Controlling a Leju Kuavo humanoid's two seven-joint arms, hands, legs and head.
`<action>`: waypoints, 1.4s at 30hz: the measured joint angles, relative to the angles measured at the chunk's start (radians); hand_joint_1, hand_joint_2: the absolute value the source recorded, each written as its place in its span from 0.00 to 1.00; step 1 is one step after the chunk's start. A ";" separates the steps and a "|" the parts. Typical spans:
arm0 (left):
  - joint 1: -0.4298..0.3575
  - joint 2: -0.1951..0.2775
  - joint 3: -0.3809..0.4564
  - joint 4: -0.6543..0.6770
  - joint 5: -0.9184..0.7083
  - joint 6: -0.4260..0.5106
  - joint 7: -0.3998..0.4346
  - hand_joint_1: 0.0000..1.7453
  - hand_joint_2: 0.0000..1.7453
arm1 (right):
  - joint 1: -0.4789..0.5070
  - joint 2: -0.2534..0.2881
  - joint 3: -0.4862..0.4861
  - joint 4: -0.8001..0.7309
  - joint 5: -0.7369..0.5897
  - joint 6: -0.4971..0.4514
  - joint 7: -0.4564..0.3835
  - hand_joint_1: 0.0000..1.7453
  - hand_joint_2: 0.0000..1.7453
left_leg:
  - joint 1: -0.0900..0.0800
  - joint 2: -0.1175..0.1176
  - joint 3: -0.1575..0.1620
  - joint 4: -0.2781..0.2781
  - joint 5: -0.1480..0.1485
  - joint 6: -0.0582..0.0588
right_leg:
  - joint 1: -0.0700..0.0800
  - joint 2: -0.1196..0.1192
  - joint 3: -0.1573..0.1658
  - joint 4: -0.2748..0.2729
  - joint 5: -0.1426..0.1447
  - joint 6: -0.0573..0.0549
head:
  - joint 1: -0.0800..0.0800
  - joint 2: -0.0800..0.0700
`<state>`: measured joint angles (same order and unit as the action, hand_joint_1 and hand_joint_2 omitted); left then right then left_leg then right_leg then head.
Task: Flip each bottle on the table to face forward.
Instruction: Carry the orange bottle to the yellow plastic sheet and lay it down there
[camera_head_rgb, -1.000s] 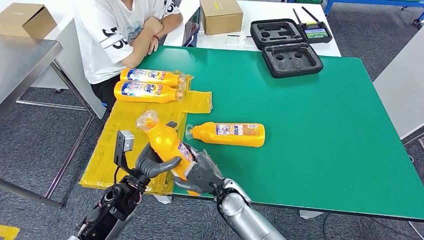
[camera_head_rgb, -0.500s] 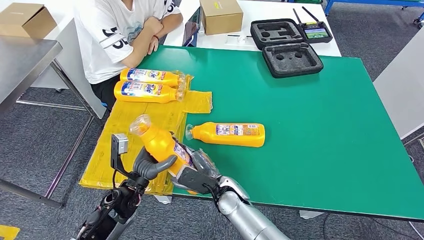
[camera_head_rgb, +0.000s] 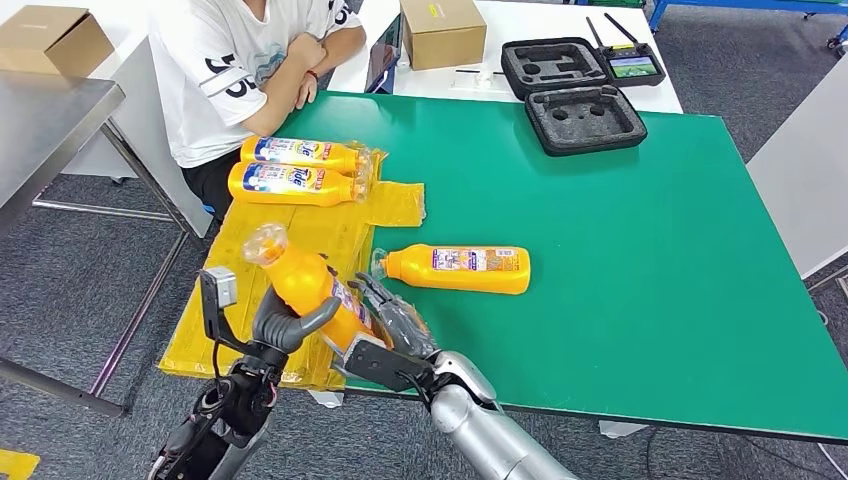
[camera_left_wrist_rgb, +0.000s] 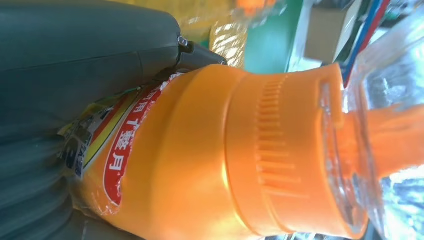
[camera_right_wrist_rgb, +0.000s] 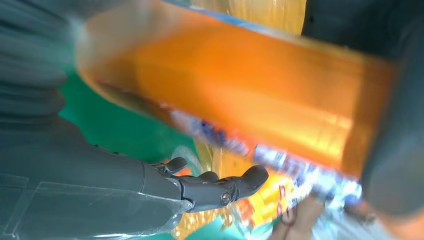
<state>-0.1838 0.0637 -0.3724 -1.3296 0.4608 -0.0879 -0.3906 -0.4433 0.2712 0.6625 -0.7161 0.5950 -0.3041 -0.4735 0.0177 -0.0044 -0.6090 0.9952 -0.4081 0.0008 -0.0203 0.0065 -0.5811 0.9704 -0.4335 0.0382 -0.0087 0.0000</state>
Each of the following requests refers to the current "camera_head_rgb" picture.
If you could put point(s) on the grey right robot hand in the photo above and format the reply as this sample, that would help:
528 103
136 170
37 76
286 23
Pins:
404 328

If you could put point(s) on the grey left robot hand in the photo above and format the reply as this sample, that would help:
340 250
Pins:
285 328

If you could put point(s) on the person's left hand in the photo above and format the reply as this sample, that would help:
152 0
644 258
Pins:
305 89

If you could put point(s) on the orange detergent bottle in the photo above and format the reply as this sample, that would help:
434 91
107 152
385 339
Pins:
298 154
457 270
305 285
291 185

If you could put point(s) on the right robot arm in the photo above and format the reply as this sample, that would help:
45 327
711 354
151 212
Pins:
484 437

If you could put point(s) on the person's right forearm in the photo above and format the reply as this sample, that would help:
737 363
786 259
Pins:
285 83

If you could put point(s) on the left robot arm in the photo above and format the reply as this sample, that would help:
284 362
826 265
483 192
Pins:
212 437

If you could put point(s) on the person's left forearm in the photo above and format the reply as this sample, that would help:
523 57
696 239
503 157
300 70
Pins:
341 48

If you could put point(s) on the white paper scrap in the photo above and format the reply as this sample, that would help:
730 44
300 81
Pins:
324 399
619 429

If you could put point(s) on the black tablet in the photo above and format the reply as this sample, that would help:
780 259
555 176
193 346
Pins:
383 56

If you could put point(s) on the yellow plastic-wrapped cardboard sheet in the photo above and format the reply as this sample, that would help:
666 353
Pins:
199 344

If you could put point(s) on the person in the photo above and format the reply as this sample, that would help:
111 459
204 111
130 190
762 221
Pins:
199 99

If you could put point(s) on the cardboard box with yellow sticker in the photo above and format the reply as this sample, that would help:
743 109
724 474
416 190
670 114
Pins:
442 33

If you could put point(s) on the small clear plastic packet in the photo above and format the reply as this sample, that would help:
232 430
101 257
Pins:
474 81

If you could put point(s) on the black foam-lined case half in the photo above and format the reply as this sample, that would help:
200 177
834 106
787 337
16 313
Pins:
554 69
584 122

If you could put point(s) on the plain cardboard box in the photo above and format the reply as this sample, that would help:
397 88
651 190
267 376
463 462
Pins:
53 40

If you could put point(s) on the stainless steel table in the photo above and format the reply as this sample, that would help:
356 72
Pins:
46 132

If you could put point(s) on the yellow floor tape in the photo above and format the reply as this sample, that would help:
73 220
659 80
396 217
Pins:
16 465

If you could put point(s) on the remote controller with screen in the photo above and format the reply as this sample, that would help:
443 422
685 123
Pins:
633 67

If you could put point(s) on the blue metal shelf rack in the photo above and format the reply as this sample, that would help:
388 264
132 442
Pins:
654 16

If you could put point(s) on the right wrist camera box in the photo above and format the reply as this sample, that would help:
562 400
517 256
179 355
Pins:
384 368

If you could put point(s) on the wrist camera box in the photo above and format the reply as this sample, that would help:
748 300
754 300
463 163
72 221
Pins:
220 286
384 368

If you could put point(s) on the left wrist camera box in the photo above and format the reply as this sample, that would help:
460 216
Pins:
220 286

